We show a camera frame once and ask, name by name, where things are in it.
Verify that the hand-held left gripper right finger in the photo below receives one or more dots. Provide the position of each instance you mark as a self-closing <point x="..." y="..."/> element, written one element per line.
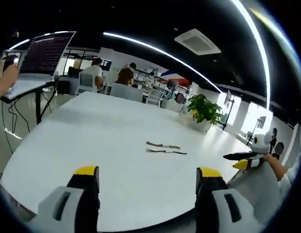
<point x="213" y="211"/>

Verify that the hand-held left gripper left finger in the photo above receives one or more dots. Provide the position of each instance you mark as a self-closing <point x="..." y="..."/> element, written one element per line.
<point x="75" y="208"/>

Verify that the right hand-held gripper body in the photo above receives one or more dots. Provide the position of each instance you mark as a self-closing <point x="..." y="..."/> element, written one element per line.
<point x="261" y="144"/>

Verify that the person's right hand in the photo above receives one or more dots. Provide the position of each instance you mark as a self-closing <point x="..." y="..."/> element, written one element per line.
<point x="269" y="159"/>

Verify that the person's white shirt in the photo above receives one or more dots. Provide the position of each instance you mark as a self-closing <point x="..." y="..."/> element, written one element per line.
<point x="262" y="194"/>

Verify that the monitor on black stand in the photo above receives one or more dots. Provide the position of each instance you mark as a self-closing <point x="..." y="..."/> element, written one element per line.
<point x="230" y="99"/>

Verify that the green potted plant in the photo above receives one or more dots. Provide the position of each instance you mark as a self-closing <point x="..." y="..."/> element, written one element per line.
<point x="205" y="109"/>

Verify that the ceiling light strip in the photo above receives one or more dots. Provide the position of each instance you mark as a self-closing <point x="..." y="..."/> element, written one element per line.
<point x="261" y="55"/>
<point x="165" y="53"/>

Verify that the white office chair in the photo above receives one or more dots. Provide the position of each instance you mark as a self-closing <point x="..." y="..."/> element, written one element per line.
<point x="126" y="93"/>
<point x="86" y="83"/>
<point x="155" y="97"/>

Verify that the white storage shelves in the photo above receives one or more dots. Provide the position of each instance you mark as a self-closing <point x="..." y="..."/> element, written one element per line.
<point x="165" y="81"/>

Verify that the black laptop stand table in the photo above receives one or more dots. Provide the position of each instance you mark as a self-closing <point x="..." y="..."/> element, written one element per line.
<point x="38" y="106"/>

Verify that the ceiling air conditioner vent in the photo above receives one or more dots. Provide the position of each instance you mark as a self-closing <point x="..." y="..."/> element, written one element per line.
<point x="197" y="41"/>

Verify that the black desk monitor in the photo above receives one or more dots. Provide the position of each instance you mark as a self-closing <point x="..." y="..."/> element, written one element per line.
<point x="75" y="71"/>

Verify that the open laptop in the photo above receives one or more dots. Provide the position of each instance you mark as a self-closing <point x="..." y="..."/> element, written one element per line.
<point x="43" y="55"/>

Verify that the smartphone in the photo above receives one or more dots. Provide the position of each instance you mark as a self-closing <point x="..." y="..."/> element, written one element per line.
<point x="12" y="61"/>

